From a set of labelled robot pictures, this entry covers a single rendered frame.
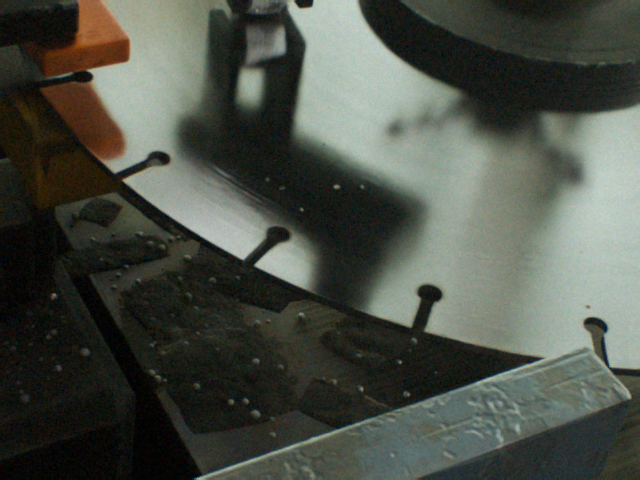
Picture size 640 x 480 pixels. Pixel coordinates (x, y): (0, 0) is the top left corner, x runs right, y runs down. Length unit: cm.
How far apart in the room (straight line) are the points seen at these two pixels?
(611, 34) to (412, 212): 10
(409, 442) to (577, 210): 14
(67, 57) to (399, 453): 16
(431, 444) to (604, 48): 20
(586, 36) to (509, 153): 5
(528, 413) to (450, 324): 8
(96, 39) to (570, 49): 14
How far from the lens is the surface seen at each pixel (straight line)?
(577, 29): 40
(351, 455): 22
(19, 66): 37
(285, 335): 44
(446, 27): 39
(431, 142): 36
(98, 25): 36
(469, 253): 33
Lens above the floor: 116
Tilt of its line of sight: 41 degrees down
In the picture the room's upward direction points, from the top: 10 degrees clockwise
